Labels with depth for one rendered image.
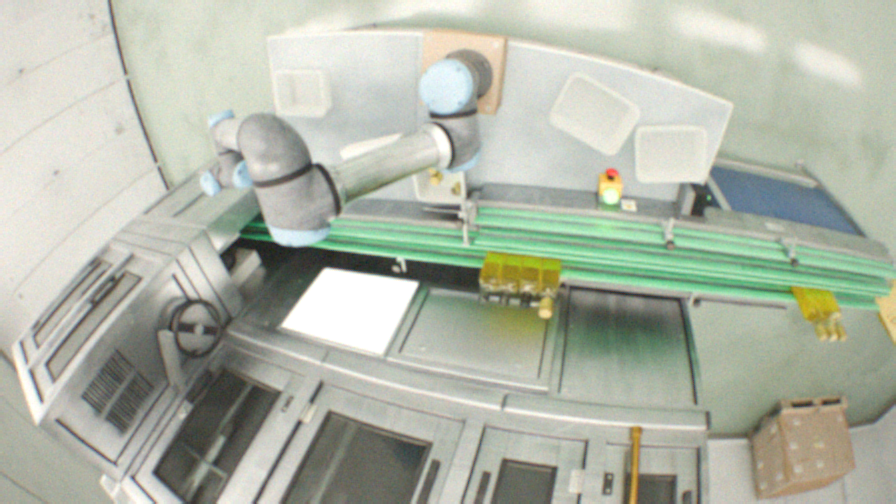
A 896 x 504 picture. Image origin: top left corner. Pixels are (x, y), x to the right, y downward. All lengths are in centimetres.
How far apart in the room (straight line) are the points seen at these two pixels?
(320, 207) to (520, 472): 74
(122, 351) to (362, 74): 119
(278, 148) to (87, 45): 371
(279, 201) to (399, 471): 69
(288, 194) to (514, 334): 75
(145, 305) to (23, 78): 308
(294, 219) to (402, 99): 69
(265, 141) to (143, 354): 90
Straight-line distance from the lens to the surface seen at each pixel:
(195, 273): 134
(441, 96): 80
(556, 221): 107
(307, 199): 64
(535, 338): 107
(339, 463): 101
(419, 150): 77
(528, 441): 96
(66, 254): 398
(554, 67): 108
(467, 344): 106
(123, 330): 127
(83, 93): 408
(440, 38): 103
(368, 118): 129
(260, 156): 62
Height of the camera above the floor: 181
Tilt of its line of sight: 47 degrees down
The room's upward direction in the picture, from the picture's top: 154 degrees counter-clockwise
